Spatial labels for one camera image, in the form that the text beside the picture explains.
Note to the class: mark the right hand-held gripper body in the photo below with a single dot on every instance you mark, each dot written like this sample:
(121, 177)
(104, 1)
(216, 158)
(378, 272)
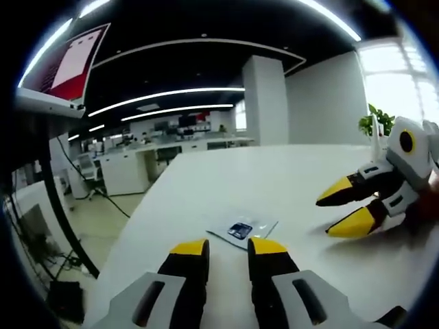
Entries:
(411, 161)

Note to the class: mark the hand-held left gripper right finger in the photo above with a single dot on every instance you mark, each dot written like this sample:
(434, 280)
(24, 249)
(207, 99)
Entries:
(274, 291)

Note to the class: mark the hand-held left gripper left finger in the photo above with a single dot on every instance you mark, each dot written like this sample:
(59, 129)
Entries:
(185, 274)

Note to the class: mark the blue white skincare sachet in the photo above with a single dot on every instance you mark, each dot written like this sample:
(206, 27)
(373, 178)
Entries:
(240, 229)

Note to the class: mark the person's right hand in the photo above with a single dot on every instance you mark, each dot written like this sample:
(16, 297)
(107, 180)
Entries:
(427, 212)

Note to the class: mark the potted green plant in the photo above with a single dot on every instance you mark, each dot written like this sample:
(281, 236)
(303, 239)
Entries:
(384, 120)

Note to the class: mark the bright window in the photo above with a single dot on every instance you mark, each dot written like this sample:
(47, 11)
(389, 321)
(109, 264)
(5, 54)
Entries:
(387, 79)

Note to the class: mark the white square pillar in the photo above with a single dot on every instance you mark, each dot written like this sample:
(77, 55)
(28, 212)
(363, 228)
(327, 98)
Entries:
(265, 103)

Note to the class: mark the black floor box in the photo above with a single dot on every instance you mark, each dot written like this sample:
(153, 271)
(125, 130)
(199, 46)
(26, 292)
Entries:
(67, 301)

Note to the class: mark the white office workbenches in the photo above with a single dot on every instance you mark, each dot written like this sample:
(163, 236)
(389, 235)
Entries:
(127, 164)

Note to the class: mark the white office chair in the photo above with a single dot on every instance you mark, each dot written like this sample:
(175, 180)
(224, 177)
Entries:
(87, 168)

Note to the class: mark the thin ceiling light strip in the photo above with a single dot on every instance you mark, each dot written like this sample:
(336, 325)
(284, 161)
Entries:
(164, 95)
(178, 110)

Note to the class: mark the long ceiling light strip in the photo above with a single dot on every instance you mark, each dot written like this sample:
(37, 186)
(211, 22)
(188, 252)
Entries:
(329, 17)

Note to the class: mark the computer monitor red screen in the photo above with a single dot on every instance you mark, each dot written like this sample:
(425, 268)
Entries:
(72, 65)

